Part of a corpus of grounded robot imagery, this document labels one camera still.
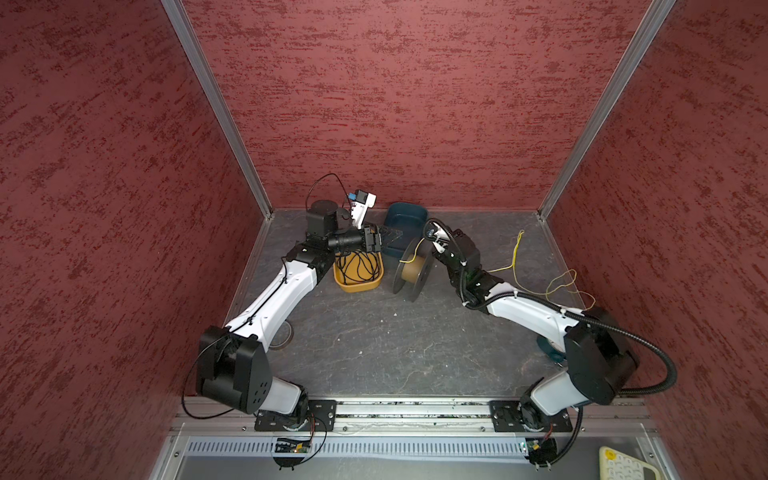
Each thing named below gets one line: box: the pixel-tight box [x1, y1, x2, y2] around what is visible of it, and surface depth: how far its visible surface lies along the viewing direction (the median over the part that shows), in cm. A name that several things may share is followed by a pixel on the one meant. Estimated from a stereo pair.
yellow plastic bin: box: [333, 250, 385, 293], surface depth 104 cm
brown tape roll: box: [269, 319, 294, 350], surface depth 88 cm
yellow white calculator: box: [599, 446, 662, 480], surface depth 68 cm
